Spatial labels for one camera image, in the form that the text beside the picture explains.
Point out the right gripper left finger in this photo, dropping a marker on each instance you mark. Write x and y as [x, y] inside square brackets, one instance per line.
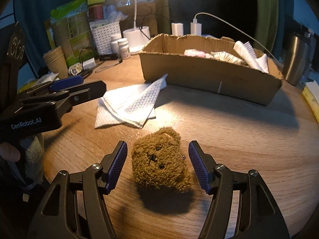
[57, 215]

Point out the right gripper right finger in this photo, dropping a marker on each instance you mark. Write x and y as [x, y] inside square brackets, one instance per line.
[258, 213]

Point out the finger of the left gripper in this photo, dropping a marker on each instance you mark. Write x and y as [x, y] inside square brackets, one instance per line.
[51, 86]
[80, 94]

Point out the white embossed paper towel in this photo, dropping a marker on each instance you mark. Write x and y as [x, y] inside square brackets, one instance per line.
[133, 104]

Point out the brown teddy bear plush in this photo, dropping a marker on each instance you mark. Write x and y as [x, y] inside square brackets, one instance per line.
[157, 162]

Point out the white cloth bag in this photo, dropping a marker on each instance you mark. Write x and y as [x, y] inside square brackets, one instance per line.
[227, 57]

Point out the pink fluffy plush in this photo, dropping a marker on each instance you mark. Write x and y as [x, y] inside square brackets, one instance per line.
[194, 53]

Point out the person's left hand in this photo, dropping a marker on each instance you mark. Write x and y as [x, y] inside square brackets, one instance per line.
[9, 152]

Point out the stack of paper cups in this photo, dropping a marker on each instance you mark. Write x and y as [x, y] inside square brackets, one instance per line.
[55, 61]

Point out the white pill bottle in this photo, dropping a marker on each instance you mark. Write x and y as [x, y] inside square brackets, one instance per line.
[114, 42]
[123, 47]

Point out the white plastic basket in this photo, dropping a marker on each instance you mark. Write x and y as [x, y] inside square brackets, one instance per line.
[104, 35]

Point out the green paper cup package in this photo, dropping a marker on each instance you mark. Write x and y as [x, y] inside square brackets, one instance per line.
[71, 31]

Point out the white desk lamp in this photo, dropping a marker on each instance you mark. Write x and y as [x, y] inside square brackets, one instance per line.
[137, 37]

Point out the red thread spool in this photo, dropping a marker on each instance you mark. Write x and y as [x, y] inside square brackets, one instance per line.
[96, 12]

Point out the brown cardboard box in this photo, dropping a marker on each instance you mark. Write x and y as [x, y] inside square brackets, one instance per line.
[164, 55]

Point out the brown paper bag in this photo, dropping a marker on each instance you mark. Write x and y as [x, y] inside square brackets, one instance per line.
[145, 17]

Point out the yellow tissue pack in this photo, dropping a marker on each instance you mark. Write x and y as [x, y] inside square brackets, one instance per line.
[310, 93]

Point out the stainless steel tumbler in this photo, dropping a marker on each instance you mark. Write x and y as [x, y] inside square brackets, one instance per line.
[296, 58]

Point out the white charger with black cable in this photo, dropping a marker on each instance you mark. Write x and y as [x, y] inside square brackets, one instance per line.
[177, 29]

